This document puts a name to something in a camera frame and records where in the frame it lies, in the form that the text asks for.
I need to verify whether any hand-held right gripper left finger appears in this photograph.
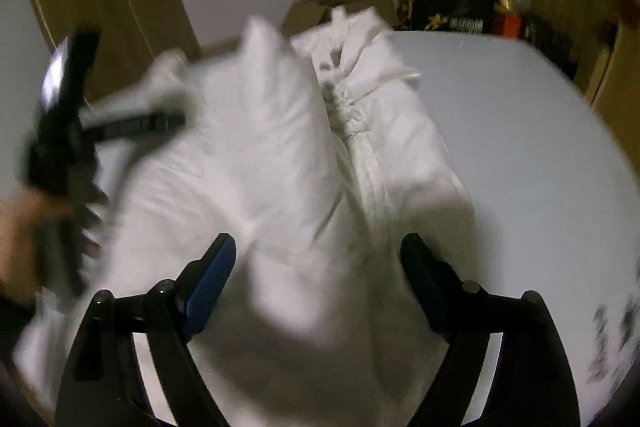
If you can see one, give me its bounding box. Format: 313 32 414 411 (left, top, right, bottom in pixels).
55 233 237 427

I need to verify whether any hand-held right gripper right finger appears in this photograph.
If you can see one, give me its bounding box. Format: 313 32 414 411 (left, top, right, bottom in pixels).
400 233 582 427

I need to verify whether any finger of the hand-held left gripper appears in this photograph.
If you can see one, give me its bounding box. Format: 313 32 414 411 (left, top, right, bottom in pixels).
80 99 187 144

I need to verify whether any white printed garment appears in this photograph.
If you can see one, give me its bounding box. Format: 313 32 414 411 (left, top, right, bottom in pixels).
12 4 477 427

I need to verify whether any person's left hand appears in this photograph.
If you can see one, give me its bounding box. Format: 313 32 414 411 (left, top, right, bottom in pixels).
0 193 102 305

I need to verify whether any white printed cloth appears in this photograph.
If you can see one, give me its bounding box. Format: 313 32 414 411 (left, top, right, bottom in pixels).
582 299 638 385

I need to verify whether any cardboard box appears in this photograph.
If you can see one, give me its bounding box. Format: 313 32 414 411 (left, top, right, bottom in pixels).
280 0 399 42

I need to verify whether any orange thing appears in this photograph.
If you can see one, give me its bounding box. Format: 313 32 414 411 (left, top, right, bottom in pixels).
492 11 524 38

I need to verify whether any black printed box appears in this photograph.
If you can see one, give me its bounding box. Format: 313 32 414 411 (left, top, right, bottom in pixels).
394 0 497 34

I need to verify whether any wooden cabinet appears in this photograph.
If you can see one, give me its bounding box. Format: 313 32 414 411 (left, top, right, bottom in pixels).
581 0 640 108

